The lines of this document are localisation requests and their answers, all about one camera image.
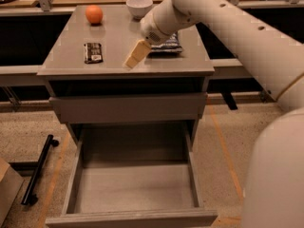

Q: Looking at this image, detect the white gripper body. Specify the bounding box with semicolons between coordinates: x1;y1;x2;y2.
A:
140;11;170;45

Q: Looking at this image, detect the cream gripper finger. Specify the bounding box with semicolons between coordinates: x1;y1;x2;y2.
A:
124;40;151;68

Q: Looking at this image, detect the dark rxbar chocolate bar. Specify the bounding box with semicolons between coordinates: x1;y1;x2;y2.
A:
84;43;103;64

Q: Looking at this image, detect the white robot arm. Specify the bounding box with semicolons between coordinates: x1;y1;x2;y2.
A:
125;0;304;228

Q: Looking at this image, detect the grey drawer cabinet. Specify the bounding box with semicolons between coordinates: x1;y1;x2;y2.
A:
38;5;214;141

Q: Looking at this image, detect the closed grey top drawer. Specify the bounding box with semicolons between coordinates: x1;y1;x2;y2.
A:
49;93;206;124

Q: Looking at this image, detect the open grey middle drawer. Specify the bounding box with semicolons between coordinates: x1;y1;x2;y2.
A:
46;122;218;228

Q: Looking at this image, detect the blue chip bag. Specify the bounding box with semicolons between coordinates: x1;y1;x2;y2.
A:
151;33;183;53

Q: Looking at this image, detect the white ceramic bowl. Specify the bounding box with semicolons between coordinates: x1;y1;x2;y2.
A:
126;0;153;19

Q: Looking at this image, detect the orange fruit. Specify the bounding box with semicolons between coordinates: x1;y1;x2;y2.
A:
85;5;104;25

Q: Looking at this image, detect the black metal bar stand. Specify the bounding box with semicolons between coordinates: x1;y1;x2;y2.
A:
21;135;59;205

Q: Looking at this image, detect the cardboard box left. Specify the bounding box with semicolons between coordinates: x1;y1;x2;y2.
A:
0;158;24;226

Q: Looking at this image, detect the grey metal rail shelf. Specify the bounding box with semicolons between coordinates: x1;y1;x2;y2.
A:
0;0;304;87

